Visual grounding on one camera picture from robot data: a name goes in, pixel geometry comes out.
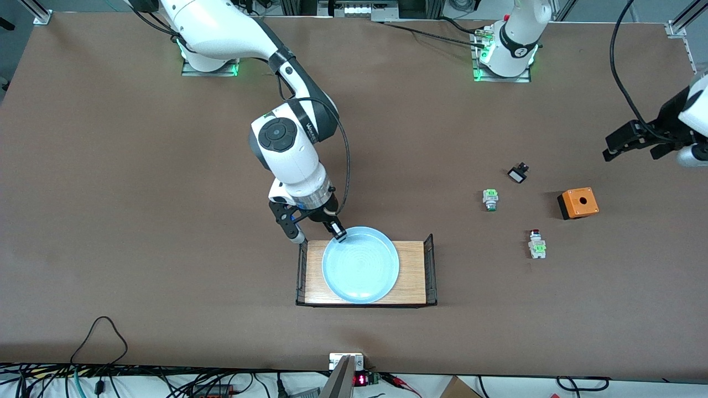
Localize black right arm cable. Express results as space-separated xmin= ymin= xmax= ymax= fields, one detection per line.
xmin=277 ymin=72 xmax=351 ymax=216

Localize black looped cable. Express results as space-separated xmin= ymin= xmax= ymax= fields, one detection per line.
xmin=70 ymin=316 xmax=129 ymax=366

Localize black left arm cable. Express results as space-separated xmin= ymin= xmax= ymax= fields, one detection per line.
xmin=610 ymin=0 xmax=692 ymax=143

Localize light blue round plate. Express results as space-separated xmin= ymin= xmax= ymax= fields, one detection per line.
xmin=322 ymin=226 xmax=400 ymax=304

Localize orange button enclosure box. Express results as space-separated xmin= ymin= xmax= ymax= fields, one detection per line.
xmin=557 ymin=187 xmax=600 ymax=221

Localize aluminium corner bracket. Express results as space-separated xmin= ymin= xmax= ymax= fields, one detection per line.
xmin=32 ymin=0 xmax=54 ymax=26
xmin=667 ymin=0 xmax=708 ymax=39

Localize wooden tray black wire sides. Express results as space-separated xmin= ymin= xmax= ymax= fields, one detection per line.
xmin=295 ymin=233 xmax=438 ymax=308

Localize black coiled cable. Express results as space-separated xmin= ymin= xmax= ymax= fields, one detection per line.
xmin=555 ymin=376 xmax=611 ymax=391

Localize red push button switch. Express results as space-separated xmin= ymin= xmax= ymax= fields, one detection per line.
xmin=528 ymin=229 xmax=548 ymax=260

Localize red and black probe leads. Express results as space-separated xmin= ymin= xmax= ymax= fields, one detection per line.
xmin=381 ymin=373 xmax=424 ymax=398

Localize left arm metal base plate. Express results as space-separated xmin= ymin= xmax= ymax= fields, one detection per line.
xmin=473 ymin=28 xmax=533 ymax=83

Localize metal pole mount bracket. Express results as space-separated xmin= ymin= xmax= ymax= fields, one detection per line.
xmin=329 ymin=352 xmax=365 ymax=371

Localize black cable on table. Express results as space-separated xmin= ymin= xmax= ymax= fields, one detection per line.
xmin=376 ymin=19 xmax=487 ymax=49

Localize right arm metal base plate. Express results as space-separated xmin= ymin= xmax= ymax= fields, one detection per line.
xmin=181 ymin=53 xmax=240 ymax=77

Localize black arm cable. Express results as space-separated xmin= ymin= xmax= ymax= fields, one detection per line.
xmin=277 ymin=72 xmax=351 ymax=216
xmin=610 ymin=0 xmax=692 ymax=143

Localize metal device with white lights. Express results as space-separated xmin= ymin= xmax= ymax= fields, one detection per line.
xmin=318 ymin=0 xmax=399 ymax=22

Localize grey camera pole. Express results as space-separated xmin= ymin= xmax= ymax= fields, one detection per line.
xmin=320 ymin=354 xmax=355 ymax=398

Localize brown cardboard piece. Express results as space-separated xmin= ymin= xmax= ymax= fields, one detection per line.
xmin=439 ymin=375 xmax=483 ymax=398

